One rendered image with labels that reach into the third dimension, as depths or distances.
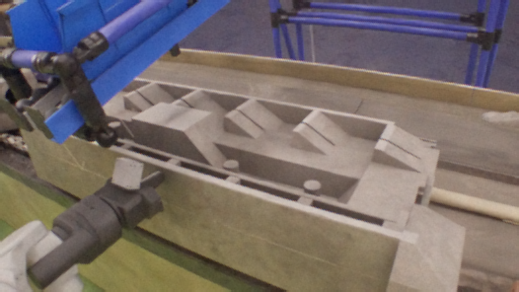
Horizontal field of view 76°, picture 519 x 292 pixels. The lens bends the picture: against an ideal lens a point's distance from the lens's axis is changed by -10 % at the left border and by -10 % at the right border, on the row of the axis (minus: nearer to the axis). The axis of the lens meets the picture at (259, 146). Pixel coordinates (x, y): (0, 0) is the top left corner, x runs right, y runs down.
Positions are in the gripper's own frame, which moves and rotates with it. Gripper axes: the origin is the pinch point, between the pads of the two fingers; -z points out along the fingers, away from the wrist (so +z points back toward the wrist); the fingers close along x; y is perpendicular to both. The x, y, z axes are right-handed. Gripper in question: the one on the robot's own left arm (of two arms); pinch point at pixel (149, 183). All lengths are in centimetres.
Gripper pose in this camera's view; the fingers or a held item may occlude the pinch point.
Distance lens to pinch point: 69.1
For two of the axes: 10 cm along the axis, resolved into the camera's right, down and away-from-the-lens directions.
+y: -0.4, -8.7, -4.9
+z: -5.0, 4.4, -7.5
